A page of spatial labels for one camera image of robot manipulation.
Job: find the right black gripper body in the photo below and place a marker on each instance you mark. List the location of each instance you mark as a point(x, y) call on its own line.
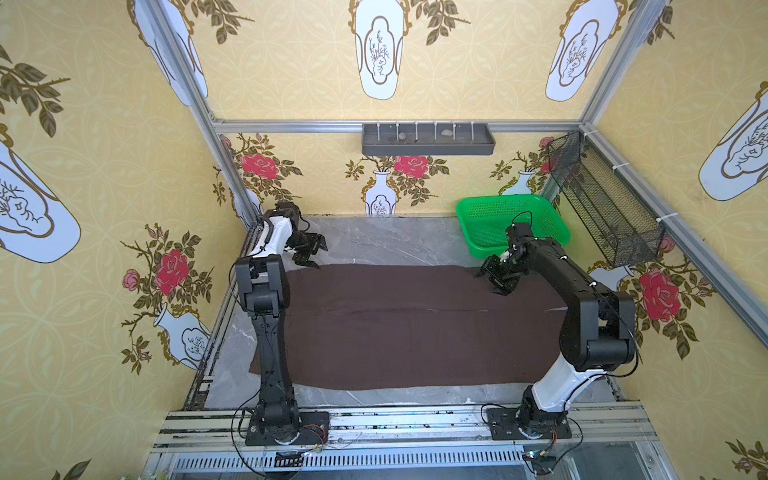
point(498, 271)

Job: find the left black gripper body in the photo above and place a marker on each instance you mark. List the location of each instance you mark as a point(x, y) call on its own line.
point(308, 246)

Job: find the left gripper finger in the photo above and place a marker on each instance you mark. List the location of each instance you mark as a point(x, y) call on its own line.
point(320, 243)
point(305, 261)

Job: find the dark brown long pants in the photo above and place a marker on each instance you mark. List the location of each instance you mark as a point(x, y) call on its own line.
point(364, 327)

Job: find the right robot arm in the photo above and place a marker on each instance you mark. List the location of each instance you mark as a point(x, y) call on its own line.
point(596, 336)

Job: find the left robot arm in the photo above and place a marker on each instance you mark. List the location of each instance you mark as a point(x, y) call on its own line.
point(263, 293)

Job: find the green plastic basket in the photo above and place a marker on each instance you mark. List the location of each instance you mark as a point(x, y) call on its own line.
point(484, 221)

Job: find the grey wall shelf tray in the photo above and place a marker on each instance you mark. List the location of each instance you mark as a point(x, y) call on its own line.
point(422, 138)

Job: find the black wire mesh basket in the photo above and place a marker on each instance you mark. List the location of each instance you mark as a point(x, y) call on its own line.
point(621, 224)

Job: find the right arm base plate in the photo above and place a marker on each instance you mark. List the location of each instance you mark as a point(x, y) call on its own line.
point(527, 424)

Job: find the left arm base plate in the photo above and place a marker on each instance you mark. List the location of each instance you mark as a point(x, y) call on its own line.
point(311, 429)

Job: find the aluminium front rail frame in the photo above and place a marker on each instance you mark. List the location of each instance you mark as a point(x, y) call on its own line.
point(607, 440)

